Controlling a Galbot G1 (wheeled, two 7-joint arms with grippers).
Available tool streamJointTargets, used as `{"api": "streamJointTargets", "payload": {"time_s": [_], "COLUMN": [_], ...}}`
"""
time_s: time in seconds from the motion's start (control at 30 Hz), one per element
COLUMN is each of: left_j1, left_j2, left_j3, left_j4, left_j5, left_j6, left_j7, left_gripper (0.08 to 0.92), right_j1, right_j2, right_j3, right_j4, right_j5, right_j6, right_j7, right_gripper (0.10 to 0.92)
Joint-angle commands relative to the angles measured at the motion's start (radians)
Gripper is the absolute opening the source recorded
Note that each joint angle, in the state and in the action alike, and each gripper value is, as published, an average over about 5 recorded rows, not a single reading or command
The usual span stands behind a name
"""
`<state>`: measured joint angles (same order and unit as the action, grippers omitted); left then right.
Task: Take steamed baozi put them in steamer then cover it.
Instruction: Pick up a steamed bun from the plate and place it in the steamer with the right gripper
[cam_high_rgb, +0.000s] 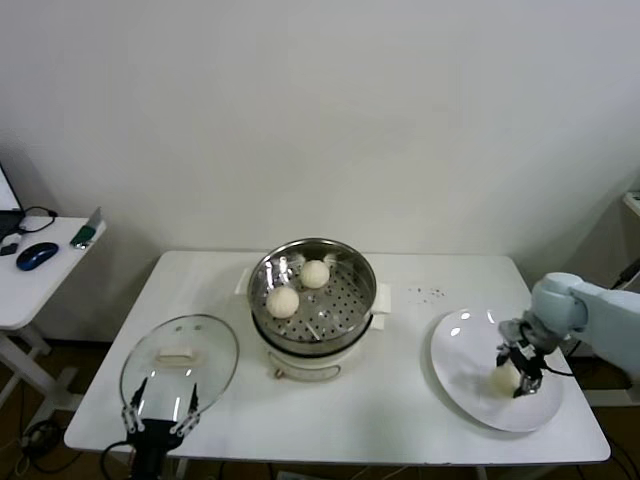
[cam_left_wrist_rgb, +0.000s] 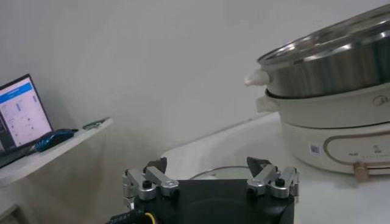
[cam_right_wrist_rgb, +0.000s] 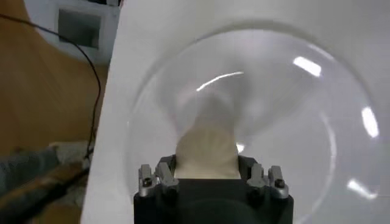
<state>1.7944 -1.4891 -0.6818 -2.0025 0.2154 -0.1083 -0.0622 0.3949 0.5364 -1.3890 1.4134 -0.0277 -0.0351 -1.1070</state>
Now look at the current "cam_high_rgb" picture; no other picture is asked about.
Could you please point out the white steamed baozi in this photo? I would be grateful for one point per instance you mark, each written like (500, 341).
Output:
(282, 301)
(315, 274)
(504, 382)

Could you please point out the large white plate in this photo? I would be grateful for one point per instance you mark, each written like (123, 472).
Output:
(465, 360)

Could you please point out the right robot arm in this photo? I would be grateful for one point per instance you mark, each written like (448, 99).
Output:
(600, 315)

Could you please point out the small black adapter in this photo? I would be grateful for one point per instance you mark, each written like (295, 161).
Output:
(10, 249)

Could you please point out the black laptop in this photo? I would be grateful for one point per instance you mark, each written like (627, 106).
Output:
(7, 200)

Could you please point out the blue computer mouse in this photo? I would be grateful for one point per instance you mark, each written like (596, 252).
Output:
(36, 256)

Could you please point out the white shelf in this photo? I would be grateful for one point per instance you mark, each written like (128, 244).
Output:
(632, 205)

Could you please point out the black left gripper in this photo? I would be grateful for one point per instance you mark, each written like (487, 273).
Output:
(152, 437)

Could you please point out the brown crumbs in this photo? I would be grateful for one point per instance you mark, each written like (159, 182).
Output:
(425, 294)

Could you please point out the white side desk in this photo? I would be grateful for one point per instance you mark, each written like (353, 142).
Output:
(45, 295)

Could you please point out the stainless steel steamer basket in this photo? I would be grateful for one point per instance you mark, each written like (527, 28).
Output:
(345, 310)

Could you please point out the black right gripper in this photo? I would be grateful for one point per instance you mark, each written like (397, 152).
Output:
(529, 357)

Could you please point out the white electric pot base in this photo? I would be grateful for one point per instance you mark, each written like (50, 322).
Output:
(305, 367)

